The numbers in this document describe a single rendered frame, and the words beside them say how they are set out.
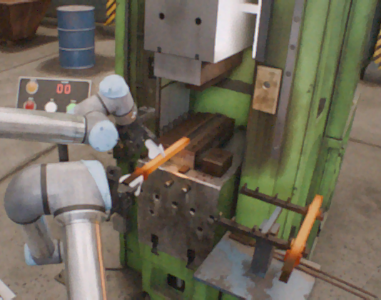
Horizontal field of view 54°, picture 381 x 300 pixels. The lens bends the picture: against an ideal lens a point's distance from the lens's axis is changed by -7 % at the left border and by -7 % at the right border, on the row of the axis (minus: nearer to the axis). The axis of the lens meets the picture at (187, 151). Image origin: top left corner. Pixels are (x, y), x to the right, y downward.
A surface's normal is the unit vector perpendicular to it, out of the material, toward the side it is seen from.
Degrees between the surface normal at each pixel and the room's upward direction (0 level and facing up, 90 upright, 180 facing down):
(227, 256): 0
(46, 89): 60
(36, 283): 0
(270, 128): 90
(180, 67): 90
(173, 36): 90
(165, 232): 90
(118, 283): 0
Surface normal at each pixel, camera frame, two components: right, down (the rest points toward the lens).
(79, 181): 0.21, -0.43
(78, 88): -0.03, -0.04
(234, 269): 0.06, -0.88
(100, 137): 0.46, 0.44
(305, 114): -0.48, 0.39
